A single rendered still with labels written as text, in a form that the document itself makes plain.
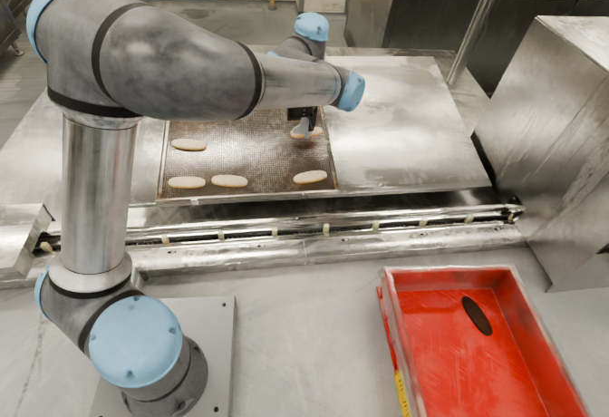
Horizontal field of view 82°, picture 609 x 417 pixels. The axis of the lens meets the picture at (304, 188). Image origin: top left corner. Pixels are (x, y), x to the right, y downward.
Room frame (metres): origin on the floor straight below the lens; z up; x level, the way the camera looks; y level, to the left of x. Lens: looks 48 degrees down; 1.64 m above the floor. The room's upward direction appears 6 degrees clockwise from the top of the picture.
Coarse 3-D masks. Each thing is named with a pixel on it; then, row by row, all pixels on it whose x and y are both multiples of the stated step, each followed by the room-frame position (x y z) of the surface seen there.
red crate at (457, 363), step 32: (480, 288) 0.45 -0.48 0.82; (384, 320) 0.33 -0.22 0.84; (416, 320) 0.35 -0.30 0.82; (448, 320) 0.35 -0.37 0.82; (416, 352) 0.27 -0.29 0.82; (448, 352) 0.28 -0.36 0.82; (480, 352) 0.29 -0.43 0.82; (512, 352) 0.29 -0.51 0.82; (448, 384) 0.21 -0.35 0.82; (480, 384) 0.22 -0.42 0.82; (512, 384) 0.23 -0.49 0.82; (448, 416) 0.15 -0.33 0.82; (480, 416) 0.16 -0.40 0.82; (512, 416) 0.17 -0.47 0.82; (544, 416) 0.17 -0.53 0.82
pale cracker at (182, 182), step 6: (174, 180) 0.63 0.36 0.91; (180, 180) 0.63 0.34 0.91; (186, 180) 0.64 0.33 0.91; (192, 180) 0.64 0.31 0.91; (198, 180) 0.64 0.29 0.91; (204, 180) 0.65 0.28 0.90; (174, 186) 0.62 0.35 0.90; (180, 186) 0.62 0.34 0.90; (186, 186) 0.62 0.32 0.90; (192, 186) 0.62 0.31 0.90; (198, 186) 0.63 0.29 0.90
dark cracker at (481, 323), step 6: (462, 300) 0.41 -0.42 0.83; (468, 300) 0.41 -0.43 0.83; (468, 306) 0.39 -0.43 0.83; (474, 306) 0.39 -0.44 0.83; (468, 312) 0.38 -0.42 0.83; (474, 312) 0.38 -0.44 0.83; (480, 312) 0.38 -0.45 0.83; (474, 318) 0.36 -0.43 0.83; (480, 318) 0.36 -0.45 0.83; (486, 318) 0.36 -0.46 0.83; (480, 324) 0.35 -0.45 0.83; (486, 324) 0.35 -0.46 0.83; (480, 330) 0.34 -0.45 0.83; (486, 330) 0.34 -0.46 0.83; (492, 330) 0.34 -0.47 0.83
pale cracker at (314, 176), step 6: (300, 174) 0.71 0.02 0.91; (306, 174) 0.71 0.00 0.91; (312, 174) 0.71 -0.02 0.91; (318, 174) 0.71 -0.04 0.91; (324, 174) 0.72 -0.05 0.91; (294, 180) 0.69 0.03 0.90; (300, 180) 0.69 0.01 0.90; (306, 180) 0.69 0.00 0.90; (312, 180) 0.69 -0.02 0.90; (318, 180) 0.70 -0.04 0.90
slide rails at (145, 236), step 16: (272, 224) 0.56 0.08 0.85; (288, 224) 0.57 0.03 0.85; (304, 224) 0.57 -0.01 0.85; (320, 224) 0.58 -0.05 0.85; (336, 224) 0.58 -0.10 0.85; (352, 224) 0.59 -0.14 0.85; (368, 224) 0.60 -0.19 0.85; (448, 224) 0.62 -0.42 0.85; (464, 224) 0.63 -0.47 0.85; (480, 224) 0.64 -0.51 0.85; (496, 224) 0.64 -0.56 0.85; (48, 240) 0.44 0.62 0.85; (128, 240) 0.47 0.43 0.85; (208, 240) 0.49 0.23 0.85; (224, 240) 0.50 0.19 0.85; (240, 240) 0.50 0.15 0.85; (256, 240) 0.51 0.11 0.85; (48, 256) 0.40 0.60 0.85
